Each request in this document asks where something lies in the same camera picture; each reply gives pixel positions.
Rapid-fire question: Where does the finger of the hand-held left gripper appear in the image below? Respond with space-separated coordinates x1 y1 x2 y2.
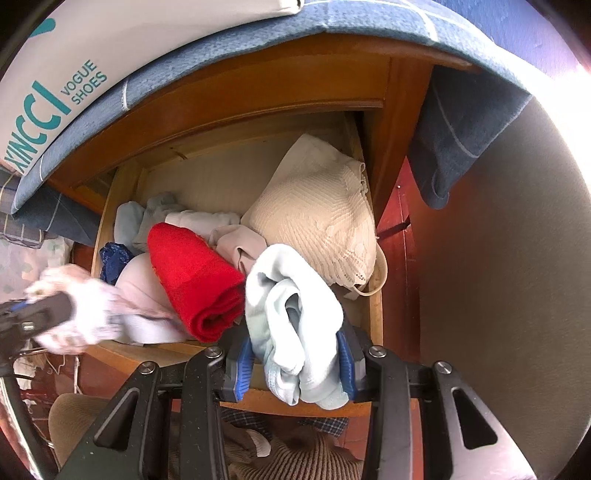
0 292 75 352

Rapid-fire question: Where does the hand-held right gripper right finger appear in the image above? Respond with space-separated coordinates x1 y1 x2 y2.
336 324 539 480

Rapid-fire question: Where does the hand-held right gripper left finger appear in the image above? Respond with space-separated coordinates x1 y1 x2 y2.
58 329 256 480

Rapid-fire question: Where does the pink white frilly underwear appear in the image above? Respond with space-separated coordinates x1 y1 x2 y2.
23 264 123 355

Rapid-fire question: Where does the dark blue lace underwear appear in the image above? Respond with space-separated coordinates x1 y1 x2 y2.
99 242 137 284

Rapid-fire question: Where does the pale blue underwear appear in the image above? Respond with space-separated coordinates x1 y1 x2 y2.
245 244 346 411

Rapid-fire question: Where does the pale pink bra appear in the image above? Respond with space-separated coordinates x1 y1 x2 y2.
113 253 188 346

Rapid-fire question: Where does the red knitted underwear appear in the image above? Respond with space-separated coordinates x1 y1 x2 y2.
147 222 246 343

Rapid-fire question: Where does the light blue sock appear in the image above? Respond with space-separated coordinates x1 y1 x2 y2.
113 200 148 254

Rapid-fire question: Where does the beige underwear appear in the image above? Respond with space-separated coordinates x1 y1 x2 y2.
208 224 269 278

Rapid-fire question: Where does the grey sock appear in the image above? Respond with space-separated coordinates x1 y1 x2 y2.
133 191 181 252

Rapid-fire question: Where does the cream lace bra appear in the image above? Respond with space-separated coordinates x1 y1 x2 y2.
240 134 387 297

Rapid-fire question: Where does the wooden drawer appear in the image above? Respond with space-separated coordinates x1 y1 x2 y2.
85 111 386 418

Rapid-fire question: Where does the white floral cloth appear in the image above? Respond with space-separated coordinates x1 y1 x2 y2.
0 235 72 301

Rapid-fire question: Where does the blue plaid shirt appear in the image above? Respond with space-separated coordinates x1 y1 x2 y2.
222 408 350 435

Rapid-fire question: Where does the black metal rod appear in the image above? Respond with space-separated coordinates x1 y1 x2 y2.
0 369 56 480

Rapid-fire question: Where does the plaid cloth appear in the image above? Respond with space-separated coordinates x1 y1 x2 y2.
0 168 61 250

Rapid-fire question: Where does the blue checked cover cloth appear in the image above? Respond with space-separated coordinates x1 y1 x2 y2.
11 0 536 245

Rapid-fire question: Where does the wooden nightstand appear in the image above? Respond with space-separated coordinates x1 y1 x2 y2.
46 34 476 241

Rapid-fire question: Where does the white shoe box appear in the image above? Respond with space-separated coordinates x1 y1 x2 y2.
0 0 305 178

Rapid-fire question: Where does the tan corduroy hat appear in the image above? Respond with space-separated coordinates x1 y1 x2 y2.
48 394 139 469

